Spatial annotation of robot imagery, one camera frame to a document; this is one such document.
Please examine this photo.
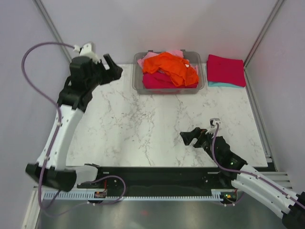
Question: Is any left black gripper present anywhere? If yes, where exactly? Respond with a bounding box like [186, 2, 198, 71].
[88, 54, 123, 90]

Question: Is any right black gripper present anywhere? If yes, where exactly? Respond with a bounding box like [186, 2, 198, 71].
[179, 127, 219, 163]

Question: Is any orange t shirt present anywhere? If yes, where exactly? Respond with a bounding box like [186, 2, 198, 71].
[142, 52, 199, 86]

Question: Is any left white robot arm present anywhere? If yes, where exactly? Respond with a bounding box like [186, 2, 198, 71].
[25, 54, 123, 192]

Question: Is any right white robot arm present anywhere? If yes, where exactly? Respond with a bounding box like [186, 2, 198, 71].
[180, 125, 305, 229]

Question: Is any magenta t shirt in bin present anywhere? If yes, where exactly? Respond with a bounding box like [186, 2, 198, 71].
[142, 72, 198, 89]

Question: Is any folded teal t shirt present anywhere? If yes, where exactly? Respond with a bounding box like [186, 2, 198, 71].
[208, 81, 243, 88]

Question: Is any light pink t shirt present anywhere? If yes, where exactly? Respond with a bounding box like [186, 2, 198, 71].
[137, 50, 200, 73]

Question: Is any folded magenta t shirt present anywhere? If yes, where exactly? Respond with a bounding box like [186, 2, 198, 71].
[206, 54, 246, 88]

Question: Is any clear plastic bin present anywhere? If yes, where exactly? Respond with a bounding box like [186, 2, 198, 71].
[132, 50, 204, 94]

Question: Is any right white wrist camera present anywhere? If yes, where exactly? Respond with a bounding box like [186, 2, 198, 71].
[206, 118, 221, 134]

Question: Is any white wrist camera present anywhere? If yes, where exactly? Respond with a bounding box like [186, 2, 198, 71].
[206, 118, 221, 134]
[73, 42, 101, 63]

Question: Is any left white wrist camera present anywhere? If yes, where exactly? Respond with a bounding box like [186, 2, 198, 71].
[73, 42, 101, 63]

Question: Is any white slotted cable duct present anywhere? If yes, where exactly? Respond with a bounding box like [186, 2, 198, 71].
[42, 190, 237, 201]

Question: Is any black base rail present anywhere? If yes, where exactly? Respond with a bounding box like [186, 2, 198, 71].
[76, 167, 233, 196]

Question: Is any left aluminium frame post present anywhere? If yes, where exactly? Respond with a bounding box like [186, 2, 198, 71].
[33, 0, 71, 62]

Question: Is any aluminium frame post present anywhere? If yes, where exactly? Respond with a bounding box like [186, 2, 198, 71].
[33, 0, 71, 62]
[244, 0, 285, 69]

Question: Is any right aluminium frame post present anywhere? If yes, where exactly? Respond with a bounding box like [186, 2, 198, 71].
[244, 0, 285, 69]

